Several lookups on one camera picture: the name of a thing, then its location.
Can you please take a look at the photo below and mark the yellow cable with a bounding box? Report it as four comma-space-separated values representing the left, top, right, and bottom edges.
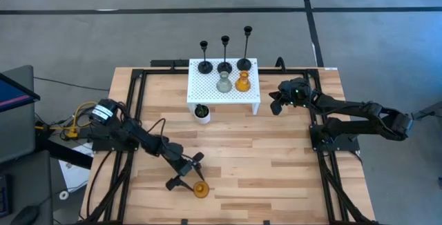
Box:
67, 101, 99, 139

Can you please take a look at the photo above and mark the thin black cable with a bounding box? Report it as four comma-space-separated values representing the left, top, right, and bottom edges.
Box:
33, 76, 111, 92

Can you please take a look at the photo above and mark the green plant in white pot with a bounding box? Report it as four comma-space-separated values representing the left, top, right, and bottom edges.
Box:
193, 103, 211, 125

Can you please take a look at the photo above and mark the white perforated shelf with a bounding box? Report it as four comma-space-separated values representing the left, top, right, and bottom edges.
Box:
186, 58, 262, 115

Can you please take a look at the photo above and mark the clear glass candle holder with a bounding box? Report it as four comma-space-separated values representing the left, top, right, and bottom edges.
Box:
215, 70, 233, 94

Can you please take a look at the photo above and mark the black computer mouse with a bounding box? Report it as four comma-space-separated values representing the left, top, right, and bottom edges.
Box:
9, 204, 40, 225

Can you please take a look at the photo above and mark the black keyboard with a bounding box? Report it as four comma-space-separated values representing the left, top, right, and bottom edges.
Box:
0, 173, 14, 218

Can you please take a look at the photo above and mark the grey stand foot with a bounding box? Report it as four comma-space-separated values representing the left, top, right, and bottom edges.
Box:
410, 100, 442, 121

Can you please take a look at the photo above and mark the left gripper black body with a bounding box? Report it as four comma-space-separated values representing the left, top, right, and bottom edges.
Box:
171, 155, 194, 177

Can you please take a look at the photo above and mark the black floor bar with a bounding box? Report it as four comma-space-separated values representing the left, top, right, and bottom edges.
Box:
34, 138, 95, 170

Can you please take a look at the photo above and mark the tall black candlestick holder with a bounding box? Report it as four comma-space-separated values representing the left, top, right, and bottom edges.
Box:
236, 26, 253, 72

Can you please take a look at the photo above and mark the black aluminium frame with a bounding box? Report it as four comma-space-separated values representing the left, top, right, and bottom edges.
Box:
78, 59, 378, 225

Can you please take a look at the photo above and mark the monitor with blue screen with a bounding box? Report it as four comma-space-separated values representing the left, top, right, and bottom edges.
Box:
0, 72, 41, 114

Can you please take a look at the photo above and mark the medium black candlestick holder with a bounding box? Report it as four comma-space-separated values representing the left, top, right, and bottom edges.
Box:
217, 35, 233, 75

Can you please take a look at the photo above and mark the grey desk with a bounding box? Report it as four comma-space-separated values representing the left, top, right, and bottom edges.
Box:
0, 65, 55, 225

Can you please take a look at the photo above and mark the short black candlestick holder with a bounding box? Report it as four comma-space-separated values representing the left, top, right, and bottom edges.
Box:
197, 40, 214, 75

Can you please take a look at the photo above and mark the amber glass candle holder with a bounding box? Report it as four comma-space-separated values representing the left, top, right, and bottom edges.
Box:
235, 70, 252, 92
192, 180, 211, 199

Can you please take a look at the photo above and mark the white paper sheet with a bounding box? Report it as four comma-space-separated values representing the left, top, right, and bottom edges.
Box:
57, 141, 95, 194

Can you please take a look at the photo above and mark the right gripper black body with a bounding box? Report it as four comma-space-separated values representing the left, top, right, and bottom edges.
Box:
278, 77, 314, 108

